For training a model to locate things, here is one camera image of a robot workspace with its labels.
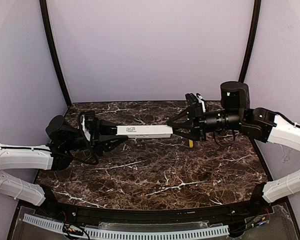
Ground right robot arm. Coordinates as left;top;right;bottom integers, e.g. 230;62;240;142
167;81;300;206

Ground yellow handled screwdriver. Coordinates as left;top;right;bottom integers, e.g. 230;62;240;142
189;140;194;148

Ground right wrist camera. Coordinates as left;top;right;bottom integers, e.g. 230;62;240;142
185;93;209;113

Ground black front table rail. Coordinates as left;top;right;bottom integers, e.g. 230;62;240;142
46;201;256;225

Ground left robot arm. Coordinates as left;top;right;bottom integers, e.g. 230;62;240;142
0;112;128;206

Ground black right frame post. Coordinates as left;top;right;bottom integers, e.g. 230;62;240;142
238;0;262;83

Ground white slotted cable duct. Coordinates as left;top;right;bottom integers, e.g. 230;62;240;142
22;213;230;240

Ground white remote control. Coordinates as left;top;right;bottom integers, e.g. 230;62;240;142
116;125;173;139

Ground black left frame post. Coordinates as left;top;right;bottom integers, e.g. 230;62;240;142
39;0;72;109

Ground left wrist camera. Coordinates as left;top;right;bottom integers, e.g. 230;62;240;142
79;111;96;141

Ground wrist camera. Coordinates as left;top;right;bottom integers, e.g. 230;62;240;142
185;93;209;113
79;111;96;141

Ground black frame post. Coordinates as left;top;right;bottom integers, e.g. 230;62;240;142
238;0;262;83
39;0;72;109

